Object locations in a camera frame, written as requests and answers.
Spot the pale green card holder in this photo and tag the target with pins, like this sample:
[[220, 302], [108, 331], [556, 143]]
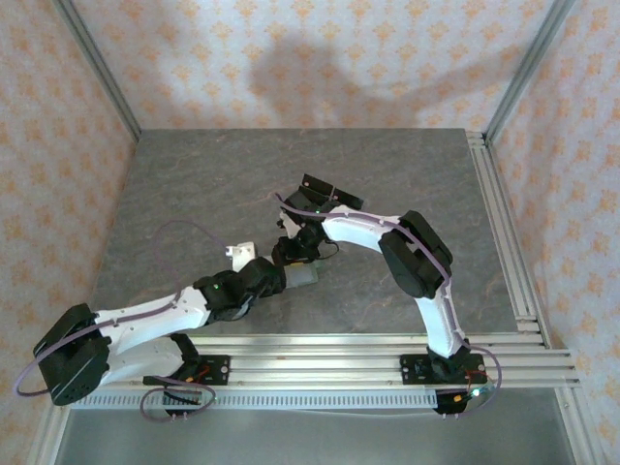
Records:
[[302, 280]]

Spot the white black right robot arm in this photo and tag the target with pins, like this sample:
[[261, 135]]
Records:
[[358, 232]]

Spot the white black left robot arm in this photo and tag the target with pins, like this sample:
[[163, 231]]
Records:
[[155, 310]]

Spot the clear acrylic card stand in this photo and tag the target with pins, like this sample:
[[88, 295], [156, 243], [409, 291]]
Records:
[[333, 193]]

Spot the black card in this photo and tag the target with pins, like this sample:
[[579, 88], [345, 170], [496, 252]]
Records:
[[317, 183], [349, 197]]

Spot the black electronics board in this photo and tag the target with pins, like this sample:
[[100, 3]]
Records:
[[181, 399], [450, 404]]

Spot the grey metal panel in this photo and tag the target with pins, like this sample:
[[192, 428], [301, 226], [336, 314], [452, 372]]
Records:
[[315, 441]]

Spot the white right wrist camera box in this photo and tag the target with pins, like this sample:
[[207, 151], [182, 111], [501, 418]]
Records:
[[290, 225]]

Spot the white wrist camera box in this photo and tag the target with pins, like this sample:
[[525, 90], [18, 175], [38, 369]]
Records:
[[241, 254], [290, 225]]

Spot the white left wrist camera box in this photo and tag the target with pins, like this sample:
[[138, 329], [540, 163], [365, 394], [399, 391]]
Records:
[[241, 254]]

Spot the aluminium table edge rail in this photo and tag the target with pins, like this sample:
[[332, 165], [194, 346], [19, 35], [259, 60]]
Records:
[[315, 341]]

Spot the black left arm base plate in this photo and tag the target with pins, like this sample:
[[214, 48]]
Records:
[[218, 370]]

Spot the wide aluminium mounting rail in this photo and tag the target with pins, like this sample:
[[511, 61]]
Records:
[[315, 370]]

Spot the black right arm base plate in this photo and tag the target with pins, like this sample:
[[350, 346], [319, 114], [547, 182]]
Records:
[[412, 368]]

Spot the aluminium side rail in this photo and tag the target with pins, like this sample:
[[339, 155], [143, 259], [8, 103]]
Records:
[[499, 232]]

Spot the short aluminium frame leg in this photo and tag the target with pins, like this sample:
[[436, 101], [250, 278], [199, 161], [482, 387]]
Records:
[[48, 431], [579, 431]]

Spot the aluminium frame post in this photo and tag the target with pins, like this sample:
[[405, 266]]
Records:
[[97, 68], [528, 68]]

